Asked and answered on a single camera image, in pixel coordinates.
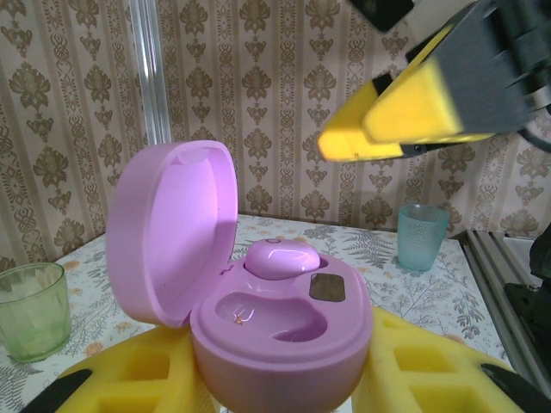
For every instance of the floral patterned tablecloth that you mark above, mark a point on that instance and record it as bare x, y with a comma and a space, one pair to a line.
430, 297

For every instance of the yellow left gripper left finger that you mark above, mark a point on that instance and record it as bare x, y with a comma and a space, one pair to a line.
129, 378

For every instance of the pink earbud charging case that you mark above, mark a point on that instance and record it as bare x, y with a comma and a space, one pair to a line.
275, 365

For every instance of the green plastic cup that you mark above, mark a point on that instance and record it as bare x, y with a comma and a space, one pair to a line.
32, 314

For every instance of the aluminium frame post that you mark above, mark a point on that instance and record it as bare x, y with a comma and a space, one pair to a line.
148, 73

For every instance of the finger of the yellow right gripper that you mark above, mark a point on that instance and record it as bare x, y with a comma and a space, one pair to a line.
430, 112
344, 144

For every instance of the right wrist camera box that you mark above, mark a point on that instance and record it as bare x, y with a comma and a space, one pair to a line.
381, 12

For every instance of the blue plastic cup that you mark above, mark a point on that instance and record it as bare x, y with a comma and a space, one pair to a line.
422, 241

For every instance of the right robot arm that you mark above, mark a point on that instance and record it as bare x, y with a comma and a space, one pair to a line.
534, 310

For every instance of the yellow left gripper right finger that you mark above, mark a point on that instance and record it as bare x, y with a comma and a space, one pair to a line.
430, 378

